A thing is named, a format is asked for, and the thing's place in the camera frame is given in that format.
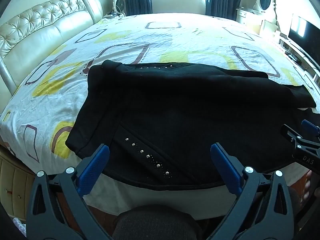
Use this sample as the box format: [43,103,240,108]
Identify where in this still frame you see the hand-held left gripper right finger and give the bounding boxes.
[210,142,295,240]

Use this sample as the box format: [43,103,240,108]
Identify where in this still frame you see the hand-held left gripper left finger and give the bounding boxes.
[26,144,113,240]

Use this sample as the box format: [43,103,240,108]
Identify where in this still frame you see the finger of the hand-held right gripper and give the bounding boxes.
[301,119,320,138]
[280,124,320,155]

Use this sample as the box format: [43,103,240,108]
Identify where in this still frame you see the black studded pants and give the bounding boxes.
[65,60,320,192]

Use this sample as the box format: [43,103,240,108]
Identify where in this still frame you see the person's right hand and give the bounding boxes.
[303,169,314,205]

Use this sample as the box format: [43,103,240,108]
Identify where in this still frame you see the white television cabinet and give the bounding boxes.
[277,32,320,90]

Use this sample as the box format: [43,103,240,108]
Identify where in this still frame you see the cream nightstand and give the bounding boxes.
[0,145,35,230]

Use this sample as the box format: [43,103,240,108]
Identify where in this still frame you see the person's dark trouser leg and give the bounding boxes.
[112,205,203,240]

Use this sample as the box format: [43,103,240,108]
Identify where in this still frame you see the black flat television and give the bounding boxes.
[289,14,320,68]

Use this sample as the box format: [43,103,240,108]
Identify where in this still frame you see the printed bed sheet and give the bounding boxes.
[0,12,320,220]

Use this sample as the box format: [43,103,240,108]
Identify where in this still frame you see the cream tufted leather headboard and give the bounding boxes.
[0,0,103,115]

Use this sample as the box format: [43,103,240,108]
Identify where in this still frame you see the white box fan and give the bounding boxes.
[112,0,126,14]

